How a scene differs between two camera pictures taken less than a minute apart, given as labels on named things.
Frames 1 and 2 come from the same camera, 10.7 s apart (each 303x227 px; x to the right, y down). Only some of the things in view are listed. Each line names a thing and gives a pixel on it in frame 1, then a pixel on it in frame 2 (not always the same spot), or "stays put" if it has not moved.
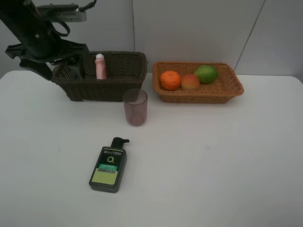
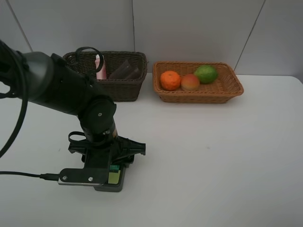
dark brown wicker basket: [126, 70] stays put
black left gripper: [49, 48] -> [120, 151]
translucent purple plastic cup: [135, 101] -> [126, 71]
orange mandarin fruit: [170, 81] stays put
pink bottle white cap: [101, 74] stays put
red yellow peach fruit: [190, 82] stays put
